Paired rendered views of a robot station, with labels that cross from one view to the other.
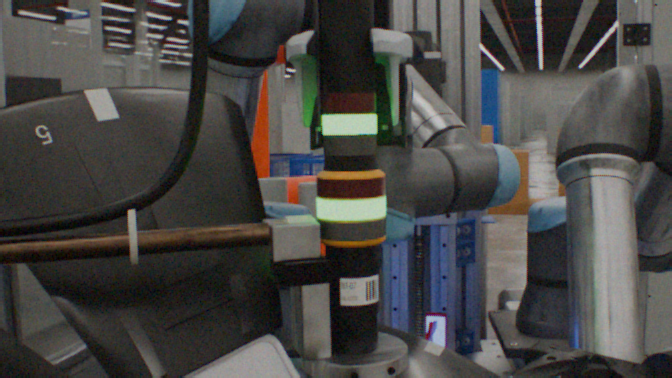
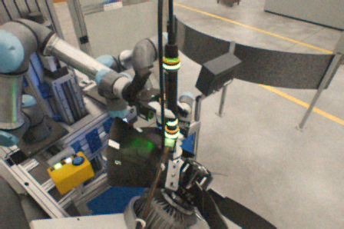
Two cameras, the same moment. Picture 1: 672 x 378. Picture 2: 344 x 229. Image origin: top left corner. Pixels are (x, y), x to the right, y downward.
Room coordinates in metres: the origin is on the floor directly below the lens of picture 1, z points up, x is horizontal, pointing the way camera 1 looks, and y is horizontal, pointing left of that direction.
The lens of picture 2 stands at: (0.14, 0.43, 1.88)
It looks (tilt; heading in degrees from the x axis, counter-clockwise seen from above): 41 degrees down; 302
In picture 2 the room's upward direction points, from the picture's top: straight up
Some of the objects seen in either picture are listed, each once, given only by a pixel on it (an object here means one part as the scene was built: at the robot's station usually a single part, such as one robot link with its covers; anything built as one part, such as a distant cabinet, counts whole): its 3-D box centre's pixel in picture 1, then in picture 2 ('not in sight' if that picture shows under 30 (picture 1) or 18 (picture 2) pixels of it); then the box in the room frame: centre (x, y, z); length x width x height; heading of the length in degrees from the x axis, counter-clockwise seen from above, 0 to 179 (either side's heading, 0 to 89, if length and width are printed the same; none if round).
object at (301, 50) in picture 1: (308, 82); (160, 115); (0.45, 0.02, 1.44); 0.09 x 0.03 x 0.06; 165
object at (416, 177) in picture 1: (390, 186); (117, 101); (0.72, -0.05, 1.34); 0.11 x 0.08 x 0.11; 121
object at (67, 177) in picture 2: not in sight; (71, 173); (0.86, 0.17, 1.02); 0.16 x 0.10 x 0.11; 73
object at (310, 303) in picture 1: (338, 293); (171, 145); (0.42, 0.00, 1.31); 0.09 x 0.07 x 0.10; 108
